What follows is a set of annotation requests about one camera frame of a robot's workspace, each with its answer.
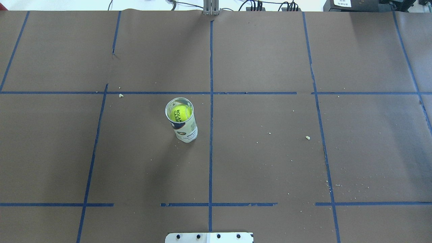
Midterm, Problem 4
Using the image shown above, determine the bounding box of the black box with label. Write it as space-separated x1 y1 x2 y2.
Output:
323 0 393 12

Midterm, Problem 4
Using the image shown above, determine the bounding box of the clear tennis ball can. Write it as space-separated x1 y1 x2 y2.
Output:
165 97 198 143

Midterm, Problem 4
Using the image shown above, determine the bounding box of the black orange connector block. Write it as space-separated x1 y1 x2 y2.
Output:
242 0 265 12

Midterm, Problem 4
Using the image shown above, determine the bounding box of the aluminium frame post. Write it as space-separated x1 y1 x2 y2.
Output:
202 0 220 16

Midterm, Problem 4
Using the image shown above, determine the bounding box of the white pedestal with base plate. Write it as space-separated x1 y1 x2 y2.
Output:
165 232 254 243

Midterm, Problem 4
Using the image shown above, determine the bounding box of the yellow tennis ball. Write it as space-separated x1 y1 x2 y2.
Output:
169 104 193 123

